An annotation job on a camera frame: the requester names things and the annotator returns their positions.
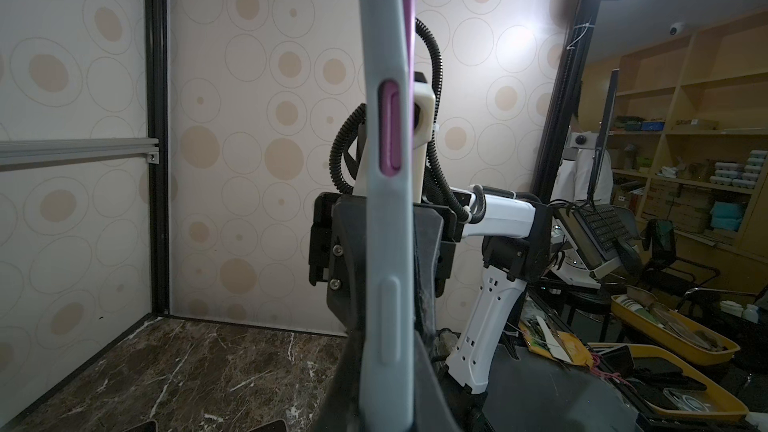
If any diagonal aluminium rail left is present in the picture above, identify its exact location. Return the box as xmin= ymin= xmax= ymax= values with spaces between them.
xmin=1 ymin=138 xmax=159 ymax=170

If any black frame post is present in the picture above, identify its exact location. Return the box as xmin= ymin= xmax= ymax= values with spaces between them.
xmin=144 ymin=0 xmax=171 ymax=316
xmin=532 ymin=0 xmax=601 ymax=203

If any light blue phone case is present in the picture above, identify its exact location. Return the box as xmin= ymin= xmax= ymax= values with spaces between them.
xmin=359 ymin=0 xmax=414 ymax=431

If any yellow tray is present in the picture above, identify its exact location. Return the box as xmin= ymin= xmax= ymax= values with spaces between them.
xmin=611 ymin=286 xmax=741 ymax=367

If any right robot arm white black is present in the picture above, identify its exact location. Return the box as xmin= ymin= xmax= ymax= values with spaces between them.
xmin=309 ymin=187 xmax=553 ymax=395

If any purple smartphone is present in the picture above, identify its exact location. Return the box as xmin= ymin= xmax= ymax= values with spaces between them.
xmin=377 ymin=0 xmax=417 ymax=177

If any wooden shelving unit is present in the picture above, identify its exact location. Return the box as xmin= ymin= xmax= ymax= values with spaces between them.
xmin=580 ymin=11 xmax=767 ymax=261

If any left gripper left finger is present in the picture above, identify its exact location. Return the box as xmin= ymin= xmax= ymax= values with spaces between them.
xmin=310 ymin=331 xmax=365 ymax=432

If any black frame post left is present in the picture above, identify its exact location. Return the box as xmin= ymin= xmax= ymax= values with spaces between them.
xmin=144 ymin=0 xmax=171 ymax=316

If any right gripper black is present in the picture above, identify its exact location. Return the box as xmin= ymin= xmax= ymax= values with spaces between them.
xmin=308 ymin=190 xmax=464 ymax=337

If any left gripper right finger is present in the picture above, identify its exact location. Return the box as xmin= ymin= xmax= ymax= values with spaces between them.
xmin=412 ymin=331 xmax=460 ymax=432

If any black keyboard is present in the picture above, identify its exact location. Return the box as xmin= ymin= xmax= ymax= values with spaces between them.
xmin=574 ymin=204 xmax=633 ymax=260

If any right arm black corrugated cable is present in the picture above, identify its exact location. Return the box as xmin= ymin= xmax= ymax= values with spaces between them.
xmin=328 ymin=16 xmax=475 ymax=223

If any black frame post right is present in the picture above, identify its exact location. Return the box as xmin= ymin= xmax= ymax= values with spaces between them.
xmin=532 ymin=0 xmax=601 ymax=203

